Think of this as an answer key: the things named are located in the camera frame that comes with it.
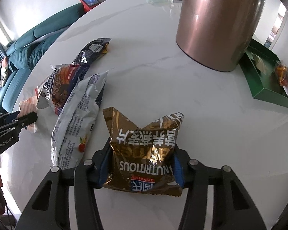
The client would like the pink striped snack packet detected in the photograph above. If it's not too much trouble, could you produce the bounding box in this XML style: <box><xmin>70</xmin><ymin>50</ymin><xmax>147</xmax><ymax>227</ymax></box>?
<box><xmin>17</xmin><ymin>96</ymin><xmax>38</xmax><ymax>133</ymax></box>

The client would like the silver blue cookie bag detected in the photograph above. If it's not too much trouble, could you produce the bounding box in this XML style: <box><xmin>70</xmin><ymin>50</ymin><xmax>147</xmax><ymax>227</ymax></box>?
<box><xmin>37</xmin><ymin>64</ymin><xmax>89</xmax><ymax>115</ymax></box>

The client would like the white long snack packet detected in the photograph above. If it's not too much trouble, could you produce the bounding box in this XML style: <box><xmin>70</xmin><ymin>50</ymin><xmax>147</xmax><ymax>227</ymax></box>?
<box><xmin>51</xmin><ymin>71</ymin><xmax>108</xmax><ymax>170</ymax></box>

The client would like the brown nutritious snack bag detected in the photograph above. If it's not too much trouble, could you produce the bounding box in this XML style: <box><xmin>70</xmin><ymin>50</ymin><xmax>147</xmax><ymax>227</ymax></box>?
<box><xmin>103</xmin><ymin>107</ymin><xmax>184</xmax><ymax>197</ymax></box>

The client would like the dark blue snack packet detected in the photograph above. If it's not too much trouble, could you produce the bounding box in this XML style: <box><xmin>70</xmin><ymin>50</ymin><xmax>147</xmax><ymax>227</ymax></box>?
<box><xmin>72</xmin><ymin>37</ymin><xmax>111</xmax><ymax>66</ymax></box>

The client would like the dried fruit bag green label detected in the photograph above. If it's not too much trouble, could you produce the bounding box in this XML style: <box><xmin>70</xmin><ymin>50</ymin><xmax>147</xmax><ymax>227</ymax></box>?
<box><xmin>274</xmin><ymin>61</ymin><xmax>288</xmax><ymax>96</ymax></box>

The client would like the beige snack packet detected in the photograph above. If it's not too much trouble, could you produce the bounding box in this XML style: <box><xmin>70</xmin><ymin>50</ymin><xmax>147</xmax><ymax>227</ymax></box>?
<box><xmin>252</xmin><ymin>53</ymin><xmax>267</xmax><ymax>75</ymax></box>

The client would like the teal sofa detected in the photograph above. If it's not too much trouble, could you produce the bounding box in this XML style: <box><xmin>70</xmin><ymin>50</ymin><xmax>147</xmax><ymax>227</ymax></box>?
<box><xmin>0</xmin><ymin>3</ymin><xmax>85</xmax><ymax>113</ymax></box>

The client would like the green tray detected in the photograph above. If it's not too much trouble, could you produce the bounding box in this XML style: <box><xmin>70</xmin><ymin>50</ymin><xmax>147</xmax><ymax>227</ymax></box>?
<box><xmin>239</xmin><ymin>39</ymin><xmax>288</xmax><ymax>108</ymax></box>

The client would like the red smart display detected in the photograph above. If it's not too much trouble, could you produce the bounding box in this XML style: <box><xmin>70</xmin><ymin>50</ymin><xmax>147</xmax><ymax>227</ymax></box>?
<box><xmin>79</xmin><ymin>0</ymin><xmax>100</xmax><ymax>12</ymax></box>

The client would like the copper and black thermos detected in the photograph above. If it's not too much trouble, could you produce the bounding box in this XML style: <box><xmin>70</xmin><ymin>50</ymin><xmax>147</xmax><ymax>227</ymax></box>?
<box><xmin>176</xmin><ymin>0</ymin><xmax>265</xmax><ymax>72</ymax></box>

